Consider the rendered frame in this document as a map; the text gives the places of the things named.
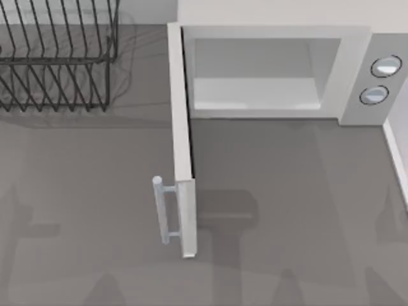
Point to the round microwave knob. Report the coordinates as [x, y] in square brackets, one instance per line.
[374, 95]
[386, 66]

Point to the pale microwave oven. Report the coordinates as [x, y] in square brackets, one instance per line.
[350, 79]

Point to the pale microwave door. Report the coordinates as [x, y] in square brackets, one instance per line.
[181, 134]

